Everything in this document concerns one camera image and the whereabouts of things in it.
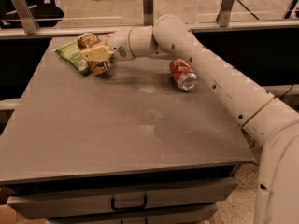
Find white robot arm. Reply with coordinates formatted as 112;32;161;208
81;14;299;224

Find right metal rail bracket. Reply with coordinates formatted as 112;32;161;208
216;0;235;27

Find metal rail bracket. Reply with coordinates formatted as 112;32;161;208
216;0;235;27
143;0;154;25
11;0;39;35

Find lower grey drawer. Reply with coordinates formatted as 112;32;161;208
48;204;217;224

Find left metal rail bracket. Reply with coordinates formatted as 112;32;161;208
11;0;39;35

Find green Kettle chip bag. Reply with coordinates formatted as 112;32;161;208
55;42;93;75

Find middle metal rail bracket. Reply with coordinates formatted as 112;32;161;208
143;0;154;25

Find red soda can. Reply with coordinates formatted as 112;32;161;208
170;59;198;91

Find black office chair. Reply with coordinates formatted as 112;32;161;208
0;0;64;28

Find grey horizontal rail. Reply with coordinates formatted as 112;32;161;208
0;19;299;40

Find orange patterned soda can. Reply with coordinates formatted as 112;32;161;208
77;33;111;75

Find grey drawer with black handle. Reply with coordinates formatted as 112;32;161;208
7;177;237;219

